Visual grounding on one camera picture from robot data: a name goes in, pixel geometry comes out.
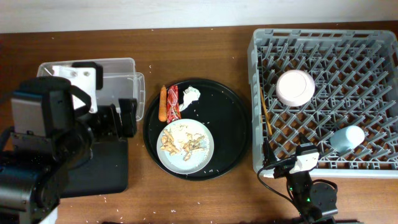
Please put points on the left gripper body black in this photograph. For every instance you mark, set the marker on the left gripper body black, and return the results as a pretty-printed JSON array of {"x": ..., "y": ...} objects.
[{"x": 107, "y": 126}]

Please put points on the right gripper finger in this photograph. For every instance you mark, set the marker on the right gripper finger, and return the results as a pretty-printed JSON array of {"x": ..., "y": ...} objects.
[
  {"x": 269, "y": 156},
  {"x": 306, "y": 146}
]

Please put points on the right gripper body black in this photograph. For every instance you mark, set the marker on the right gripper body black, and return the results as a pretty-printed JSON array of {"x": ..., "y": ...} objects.
[{"x": 283, "y": 170}]

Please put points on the orange carrot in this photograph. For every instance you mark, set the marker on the orange carrot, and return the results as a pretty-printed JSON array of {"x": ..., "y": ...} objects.
[{"x": 163, "y": 104}]

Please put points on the light blue cup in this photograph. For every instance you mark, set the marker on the light blue cup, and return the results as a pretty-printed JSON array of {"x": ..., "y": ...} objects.
[{"x": 347, "y": 138}]

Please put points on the wooden chopstick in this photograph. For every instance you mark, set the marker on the wooden chopstick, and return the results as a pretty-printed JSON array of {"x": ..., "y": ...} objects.
[{"x": 269, "y": 128}]

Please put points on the red snack wrapper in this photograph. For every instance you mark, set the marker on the red snack wrapper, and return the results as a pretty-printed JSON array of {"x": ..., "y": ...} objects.
[{"x": 173, "y": 112}]

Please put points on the white pink bowl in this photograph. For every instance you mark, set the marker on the white pink bowl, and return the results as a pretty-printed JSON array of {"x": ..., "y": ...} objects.
[{"x": 295, "y": 88}]

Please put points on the white tissue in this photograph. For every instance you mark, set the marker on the white tissue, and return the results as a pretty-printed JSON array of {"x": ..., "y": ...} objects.
[{"x": 190, "y": 95}]

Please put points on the grey plate with food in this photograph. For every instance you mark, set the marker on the grey plate with food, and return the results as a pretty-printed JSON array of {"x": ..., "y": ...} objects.
[{"x": 185, "y": 146}]

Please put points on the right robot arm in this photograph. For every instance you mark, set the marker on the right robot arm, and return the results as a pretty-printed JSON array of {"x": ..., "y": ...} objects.
[{"x": 315, "y": 200}]

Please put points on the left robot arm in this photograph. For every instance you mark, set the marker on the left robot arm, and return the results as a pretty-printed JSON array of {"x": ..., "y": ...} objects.
[{"x": 61, "y": 150}]

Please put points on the grey dishwasher rack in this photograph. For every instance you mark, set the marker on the grey dishwasher rack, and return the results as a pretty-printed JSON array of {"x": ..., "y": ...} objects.
[{"x": 355, "y": 74}]

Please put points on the clear plastic bin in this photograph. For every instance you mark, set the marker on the clear plastic bin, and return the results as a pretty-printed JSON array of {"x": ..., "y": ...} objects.
[{"x": 120, "y": 80}]

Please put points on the black rectangular tray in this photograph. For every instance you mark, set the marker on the black rectangular tray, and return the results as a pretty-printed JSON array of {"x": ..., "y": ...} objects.
[{"x": 104, "y": 170}]

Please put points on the round black tray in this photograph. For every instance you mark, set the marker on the round black tray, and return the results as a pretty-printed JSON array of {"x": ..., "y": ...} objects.
[{"x": 222, "y": 111}]

